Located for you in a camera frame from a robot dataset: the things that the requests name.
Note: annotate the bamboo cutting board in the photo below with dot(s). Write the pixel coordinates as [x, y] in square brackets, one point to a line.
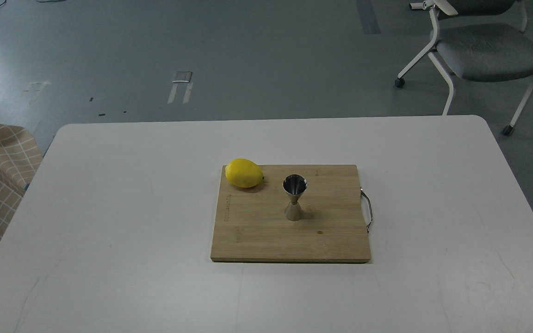
[250, 225]

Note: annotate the yellow lemon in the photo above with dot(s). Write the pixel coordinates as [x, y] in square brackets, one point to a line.
[243, 173]

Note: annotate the grey office chair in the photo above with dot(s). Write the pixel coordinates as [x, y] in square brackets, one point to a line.
[493, 52]

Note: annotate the steel double jigger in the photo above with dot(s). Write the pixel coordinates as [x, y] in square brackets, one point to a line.
[294, 186]

